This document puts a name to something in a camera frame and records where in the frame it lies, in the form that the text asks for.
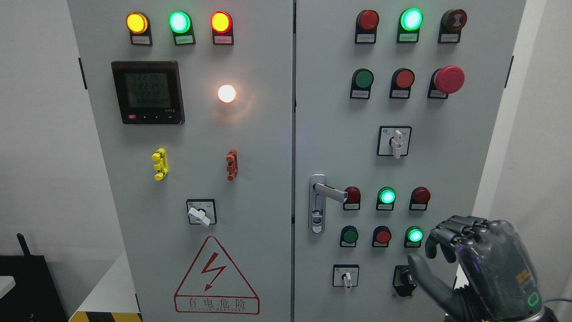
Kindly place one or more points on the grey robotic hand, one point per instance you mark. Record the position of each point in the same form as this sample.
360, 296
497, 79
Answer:
502, 281

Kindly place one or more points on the silver door handle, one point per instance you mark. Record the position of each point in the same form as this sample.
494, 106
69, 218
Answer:
319, 191

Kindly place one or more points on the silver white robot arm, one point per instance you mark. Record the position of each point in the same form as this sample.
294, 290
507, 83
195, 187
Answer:
544, 315

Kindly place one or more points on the grey right cabinet door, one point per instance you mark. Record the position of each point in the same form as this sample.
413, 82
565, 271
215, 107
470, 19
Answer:
338, 136

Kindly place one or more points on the grey cabinet door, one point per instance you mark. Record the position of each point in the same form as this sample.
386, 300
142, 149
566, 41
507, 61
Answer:
254, 210
338, 136

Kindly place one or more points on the grey left cabinet door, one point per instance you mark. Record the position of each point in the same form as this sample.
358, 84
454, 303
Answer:
254, 210

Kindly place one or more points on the green lit button lower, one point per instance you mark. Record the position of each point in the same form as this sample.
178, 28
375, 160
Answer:
413, 237

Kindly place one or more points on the dark red indicator right middle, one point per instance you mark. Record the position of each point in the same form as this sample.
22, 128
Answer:
419, 199

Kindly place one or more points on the red push button lower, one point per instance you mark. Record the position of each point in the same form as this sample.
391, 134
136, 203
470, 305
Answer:
381, 236

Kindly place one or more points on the red push button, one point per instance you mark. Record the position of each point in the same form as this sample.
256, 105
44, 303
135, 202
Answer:
381, 236
401, 83

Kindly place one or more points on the green lit indicator light middle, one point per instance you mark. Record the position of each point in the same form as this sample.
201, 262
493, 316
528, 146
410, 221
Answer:
385, 199

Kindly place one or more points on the green push button lower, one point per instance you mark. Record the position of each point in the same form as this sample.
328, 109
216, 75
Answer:
349, 236

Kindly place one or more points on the green push button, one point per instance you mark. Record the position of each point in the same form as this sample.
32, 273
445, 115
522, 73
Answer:
362, 80
349, 236

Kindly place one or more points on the dark red indicator light middle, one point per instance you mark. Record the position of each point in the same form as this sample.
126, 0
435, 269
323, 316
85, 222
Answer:
352, 201

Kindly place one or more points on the dark red indicator light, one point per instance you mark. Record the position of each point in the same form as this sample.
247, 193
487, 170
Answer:
352, 201
366, 27

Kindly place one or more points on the red emergency stop button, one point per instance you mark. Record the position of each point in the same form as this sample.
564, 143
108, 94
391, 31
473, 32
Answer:
445, 81

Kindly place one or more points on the red push button upper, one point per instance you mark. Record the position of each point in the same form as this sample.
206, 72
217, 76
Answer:
401, 83

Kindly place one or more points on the green push button upper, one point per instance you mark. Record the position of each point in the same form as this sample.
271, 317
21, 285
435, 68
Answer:
362, 80

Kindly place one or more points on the dark red buzzer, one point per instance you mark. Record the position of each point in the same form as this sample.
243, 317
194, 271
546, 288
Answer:
452, 23

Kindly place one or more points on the bright green indicator light top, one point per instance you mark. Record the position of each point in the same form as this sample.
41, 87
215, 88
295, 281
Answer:
409, 25

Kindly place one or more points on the red electric hazard warning sticker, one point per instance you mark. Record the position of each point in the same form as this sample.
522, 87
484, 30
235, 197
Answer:
214, 284

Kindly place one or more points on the dark red indicator light top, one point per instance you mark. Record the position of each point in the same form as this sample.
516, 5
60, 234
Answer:
366, 27

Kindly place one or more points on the red terminal connector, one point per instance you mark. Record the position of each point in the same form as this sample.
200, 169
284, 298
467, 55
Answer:
232, 164

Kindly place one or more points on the white glowing indicator light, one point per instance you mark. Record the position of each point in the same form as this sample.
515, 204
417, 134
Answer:
227, 93

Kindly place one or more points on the yellow terminal connector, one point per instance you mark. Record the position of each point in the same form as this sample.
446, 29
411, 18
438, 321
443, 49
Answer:
160, 164

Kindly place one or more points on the red-orange indicator light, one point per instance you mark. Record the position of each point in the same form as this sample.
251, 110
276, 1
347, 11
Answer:
222, 28

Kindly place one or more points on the black digital power meter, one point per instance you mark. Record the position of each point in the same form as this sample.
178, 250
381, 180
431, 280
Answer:
149, 92

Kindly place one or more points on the green indicator light top left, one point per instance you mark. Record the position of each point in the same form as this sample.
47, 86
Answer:
182, 28

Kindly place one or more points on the yellow indicator light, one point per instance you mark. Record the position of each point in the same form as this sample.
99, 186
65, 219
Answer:
139, 28

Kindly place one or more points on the black box with antenna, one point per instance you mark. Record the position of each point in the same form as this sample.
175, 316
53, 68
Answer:
34, 298

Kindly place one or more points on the black knob selector switch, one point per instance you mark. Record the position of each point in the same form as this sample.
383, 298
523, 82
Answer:
403, 281

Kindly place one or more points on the white lower rotary selector switch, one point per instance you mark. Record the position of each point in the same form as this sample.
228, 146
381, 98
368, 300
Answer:
345, 276

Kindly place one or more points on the white rotary selector switch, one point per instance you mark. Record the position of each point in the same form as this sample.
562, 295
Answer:
393, 141
345, 276

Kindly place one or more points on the white upper rotary selector switch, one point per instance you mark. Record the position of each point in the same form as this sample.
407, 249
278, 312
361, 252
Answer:
393, 141

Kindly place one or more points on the left door selector switch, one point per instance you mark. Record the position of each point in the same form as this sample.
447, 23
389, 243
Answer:
201, 212

